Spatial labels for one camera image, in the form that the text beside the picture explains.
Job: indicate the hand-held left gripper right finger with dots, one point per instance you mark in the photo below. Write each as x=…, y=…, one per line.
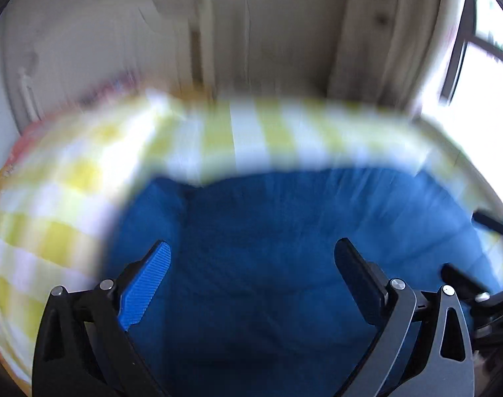
x=359, y=275

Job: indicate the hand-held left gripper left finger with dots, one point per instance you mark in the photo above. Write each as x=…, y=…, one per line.
x=145, y=285

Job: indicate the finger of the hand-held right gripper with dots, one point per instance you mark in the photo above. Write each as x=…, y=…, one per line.
x=493, y=223
x=462, y=279

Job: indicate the blue quilted jacket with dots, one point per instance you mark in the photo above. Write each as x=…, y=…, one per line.
x=268, y=231

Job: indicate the dark framed window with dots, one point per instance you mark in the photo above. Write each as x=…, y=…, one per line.
x=456, y=66

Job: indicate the yellow checked bed sheet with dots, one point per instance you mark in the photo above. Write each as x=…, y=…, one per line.
x=243, y=136

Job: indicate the printed cream curtain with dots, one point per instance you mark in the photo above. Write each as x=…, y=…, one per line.
x=379, y=37

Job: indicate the white wooden headboard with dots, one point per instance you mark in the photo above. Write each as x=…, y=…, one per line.
x=201, y=41

